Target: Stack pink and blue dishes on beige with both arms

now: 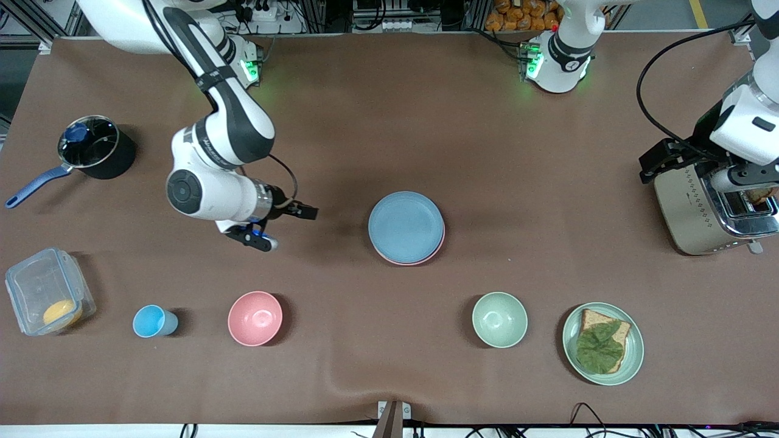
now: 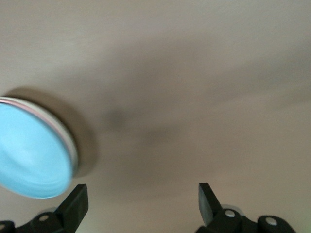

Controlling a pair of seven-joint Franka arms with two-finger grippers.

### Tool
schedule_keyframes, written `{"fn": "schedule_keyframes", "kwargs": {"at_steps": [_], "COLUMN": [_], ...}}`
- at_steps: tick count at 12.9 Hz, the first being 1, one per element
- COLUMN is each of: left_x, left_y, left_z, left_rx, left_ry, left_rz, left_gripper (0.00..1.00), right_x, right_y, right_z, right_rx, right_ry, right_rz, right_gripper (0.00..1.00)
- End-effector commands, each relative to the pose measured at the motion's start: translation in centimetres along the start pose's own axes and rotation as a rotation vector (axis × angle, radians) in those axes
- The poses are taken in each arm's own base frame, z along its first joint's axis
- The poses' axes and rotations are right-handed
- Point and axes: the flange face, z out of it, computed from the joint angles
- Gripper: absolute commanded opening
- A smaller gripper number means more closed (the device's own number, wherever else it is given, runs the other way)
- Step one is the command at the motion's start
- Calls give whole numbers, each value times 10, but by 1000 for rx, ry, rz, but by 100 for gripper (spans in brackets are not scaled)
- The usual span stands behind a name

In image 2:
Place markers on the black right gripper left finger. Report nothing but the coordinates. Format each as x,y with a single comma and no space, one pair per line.
68,213

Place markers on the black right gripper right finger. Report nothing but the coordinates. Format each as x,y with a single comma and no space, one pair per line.
213,218

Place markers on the light blue plate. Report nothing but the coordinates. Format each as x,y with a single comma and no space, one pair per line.
29,153

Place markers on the beige plate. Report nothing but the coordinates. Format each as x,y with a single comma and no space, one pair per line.
73,148

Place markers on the brown table mat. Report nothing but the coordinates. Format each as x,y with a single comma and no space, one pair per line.
170,48

